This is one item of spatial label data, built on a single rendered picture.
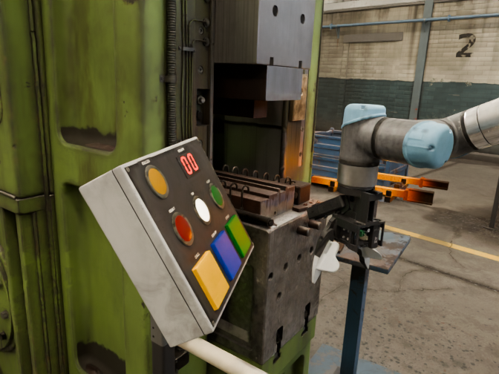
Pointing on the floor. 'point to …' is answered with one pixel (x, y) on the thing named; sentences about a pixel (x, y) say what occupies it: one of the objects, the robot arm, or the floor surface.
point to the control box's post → (161, 352)
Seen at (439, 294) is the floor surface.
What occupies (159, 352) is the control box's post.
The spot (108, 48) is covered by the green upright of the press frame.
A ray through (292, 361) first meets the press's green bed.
